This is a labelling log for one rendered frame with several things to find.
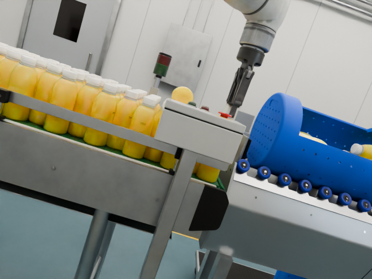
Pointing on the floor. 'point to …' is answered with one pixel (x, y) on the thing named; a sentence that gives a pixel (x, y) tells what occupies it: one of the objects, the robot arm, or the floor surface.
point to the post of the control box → (169, 214)
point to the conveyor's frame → (100, 189)
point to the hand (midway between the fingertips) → (228, 117)
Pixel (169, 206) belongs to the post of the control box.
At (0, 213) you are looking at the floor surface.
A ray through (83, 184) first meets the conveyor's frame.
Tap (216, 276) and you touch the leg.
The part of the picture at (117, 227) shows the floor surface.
